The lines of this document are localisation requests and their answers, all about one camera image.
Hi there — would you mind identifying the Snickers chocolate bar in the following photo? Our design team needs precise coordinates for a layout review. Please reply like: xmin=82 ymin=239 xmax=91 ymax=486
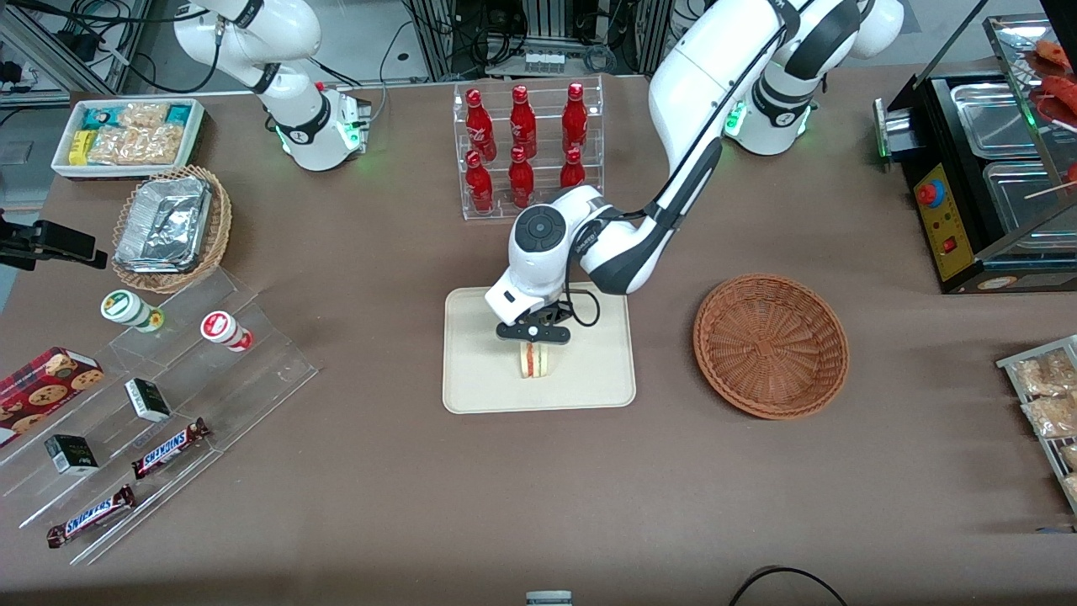
xmin=130 ymin=417 xmax=211 ymax=481
xmin=45 ymin=484 xmax=137 ymax=550

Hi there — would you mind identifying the triangular sandwich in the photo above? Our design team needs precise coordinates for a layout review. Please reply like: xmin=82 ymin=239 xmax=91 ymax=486
xmin=518 ymin=341 xmax=554 ymax=380

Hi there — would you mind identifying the aluminium foil container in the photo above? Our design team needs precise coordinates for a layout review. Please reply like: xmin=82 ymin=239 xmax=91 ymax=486
xmin=114 ymin=176 xmax=213 ymax=275

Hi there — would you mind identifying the beige plastic tray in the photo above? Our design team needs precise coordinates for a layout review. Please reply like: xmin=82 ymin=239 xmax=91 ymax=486
xmin=443 ymin=281 xmax=638 ymax=416

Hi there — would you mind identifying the tray of packaged snacks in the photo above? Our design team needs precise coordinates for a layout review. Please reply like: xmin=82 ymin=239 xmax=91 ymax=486
xmin=996 ymin=334 xmax=1077 ymax=516

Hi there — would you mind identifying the black floor cable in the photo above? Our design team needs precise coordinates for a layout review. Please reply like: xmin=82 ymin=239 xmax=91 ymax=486
xmin=728 ymin=566 xmax=852 ymax=606

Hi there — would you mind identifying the red lid yogurt cup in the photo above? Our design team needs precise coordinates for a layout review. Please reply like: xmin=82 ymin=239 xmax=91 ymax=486
xmin=199 ymin=310 xmax=254 ymax=353

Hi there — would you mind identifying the clear acrylic bottle rack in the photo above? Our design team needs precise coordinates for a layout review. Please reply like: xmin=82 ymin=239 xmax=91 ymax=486
xmin=454 ymin=75 xmax=605 ymax=222

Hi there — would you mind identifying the clear bag of crackers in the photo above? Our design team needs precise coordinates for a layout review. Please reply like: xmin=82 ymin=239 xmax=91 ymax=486
xmin=87 ymin=125 xmax=185 ymax=167
xmin=117 ymin=102 xmax=171 ymax=129

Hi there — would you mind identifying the red sausage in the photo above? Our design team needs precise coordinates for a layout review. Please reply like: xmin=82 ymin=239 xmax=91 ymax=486
xmin=1035 ymin=39 xmax=1075 ymax=73
xmin=1038 ymin=76 xmax=1077 ymax=129

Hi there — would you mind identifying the black clamp device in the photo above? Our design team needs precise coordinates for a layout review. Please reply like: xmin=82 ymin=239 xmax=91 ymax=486
xmin=0 ymin=209 xmax=109 ymax=272

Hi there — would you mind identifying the clear acrylic stepped shelf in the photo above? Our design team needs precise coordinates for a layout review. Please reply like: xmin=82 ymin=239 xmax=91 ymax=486
xmin=0 ymin=267 xmax=320 ymax=567

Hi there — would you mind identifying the red cookie box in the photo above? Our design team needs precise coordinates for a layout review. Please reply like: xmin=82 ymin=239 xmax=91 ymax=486
xmin=0 ymin=346 xmax=105 ymax=449

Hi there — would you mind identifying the black food warmer machine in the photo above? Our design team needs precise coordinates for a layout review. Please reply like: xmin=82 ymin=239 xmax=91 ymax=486
xmin=873 ymin=0 xmax=1077 ymax=295

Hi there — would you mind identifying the white rectangular snack bin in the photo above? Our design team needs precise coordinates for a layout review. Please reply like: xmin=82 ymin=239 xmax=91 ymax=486
xmin=51 ymin=98 xmax=206 ymax=180

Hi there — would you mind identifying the brown wicker basket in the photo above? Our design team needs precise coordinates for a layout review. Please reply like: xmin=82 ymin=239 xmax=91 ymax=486
xmin=693 ymin=274 xmax=850 ymax=421

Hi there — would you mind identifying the small black carton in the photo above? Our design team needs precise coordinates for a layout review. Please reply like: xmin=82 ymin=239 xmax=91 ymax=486
xmin=124 ymin=377 xmax=172 ymax=423
xmin=44 ymin=433 xmax=100 ymax=477

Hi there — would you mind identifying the light wicker basket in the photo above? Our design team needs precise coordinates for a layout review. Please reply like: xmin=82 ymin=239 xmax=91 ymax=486
xmin=111 ymin=165 xmax=233 ymax=295

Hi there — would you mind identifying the green lid yogurt cup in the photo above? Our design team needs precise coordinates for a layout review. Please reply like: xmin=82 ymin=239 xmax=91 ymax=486
xmin=100 ymin=289 xmax=166 ymax=333

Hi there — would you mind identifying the aluminium frame rack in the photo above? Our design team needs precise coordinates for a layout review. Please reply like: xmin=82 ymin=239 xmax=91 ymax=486
xmin=402 ymin=0 xmax=676 ymax=82

